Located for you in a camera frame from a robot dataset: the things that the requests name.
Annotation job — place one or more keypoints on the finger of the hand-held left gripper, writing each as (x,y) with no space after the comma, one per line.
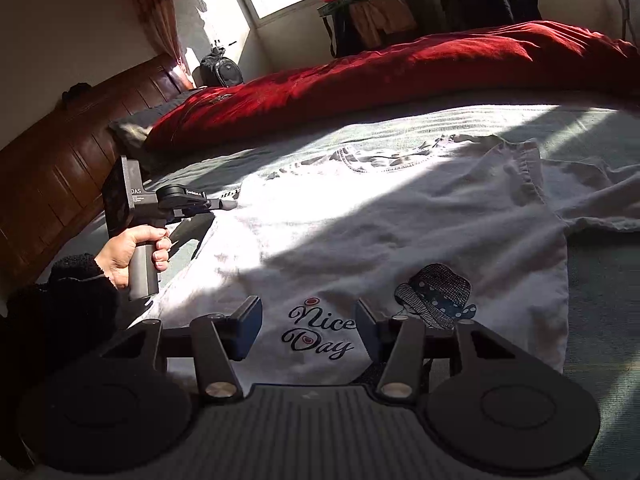
(225,204)

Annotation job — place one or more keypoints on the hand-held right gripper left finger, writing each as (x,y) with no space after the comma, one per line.
(247,325)

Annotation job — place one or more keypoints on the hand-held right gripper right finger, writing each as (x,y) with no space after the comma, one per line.
(367,330)

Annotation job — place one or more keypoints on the white printed t-shirt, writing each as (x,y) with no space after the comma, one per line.
(400,235)

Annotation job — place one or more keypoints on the person's left forearm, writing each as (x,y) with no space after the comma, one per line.
(60,300)

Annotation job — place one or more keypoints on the person's left hand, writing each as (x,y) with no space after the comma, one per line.
(120,255)

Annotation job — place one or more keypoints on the grey pillow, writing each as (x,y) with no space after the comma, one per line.
(135,127)

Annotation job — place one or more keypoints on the brown wooden headboard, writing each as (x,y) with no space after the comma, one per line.
(50,175)

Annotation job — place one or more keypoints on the small black cloth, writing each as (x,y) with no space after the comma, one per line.
(76,92)

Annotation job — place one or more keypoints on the grey backpack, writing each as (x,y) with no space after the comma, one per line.
(220,70)

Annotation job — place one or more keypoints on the orange-pink curtain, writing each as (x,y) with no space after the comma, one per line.
(155,15)

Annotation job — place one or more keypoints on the red duvet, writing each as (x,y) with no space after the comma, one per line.
(400,70)

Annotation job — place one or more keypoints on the green-edged small table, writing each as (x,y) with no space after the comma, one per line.
(345,2)

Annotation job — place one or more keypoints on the orange cloth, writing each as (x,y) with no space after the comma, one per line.
(385,20)

